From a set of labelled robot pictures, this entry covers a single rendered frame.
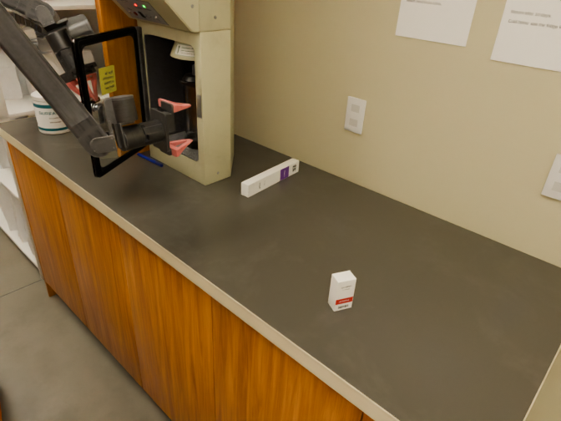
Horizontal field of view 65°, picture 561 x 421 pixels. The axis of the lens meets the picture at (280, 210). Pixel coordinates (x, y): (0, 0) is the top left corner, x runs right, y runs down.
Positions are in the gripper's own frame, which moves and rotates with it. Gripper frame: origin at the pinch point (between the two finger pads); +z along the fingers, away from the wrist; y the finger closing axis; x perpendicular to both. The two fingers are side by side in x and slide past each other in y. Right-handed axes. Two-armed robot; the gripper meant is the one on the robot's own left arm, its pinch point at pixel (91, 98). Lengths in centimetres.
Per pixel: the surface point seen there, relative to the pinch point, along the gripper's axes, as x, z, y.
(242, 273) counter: 33, 50, -41
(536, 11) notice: -9, 21, -118
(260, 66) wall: -54, 13, -35
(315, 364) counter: 54, 60, -60
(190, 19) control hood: -3.6, -8.0, -38.7
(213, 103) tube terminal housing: -10.0, 14.7, -31.5
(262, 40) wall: -53, 4, -39
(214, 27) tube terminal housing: -10.5, -4.4, -41.2
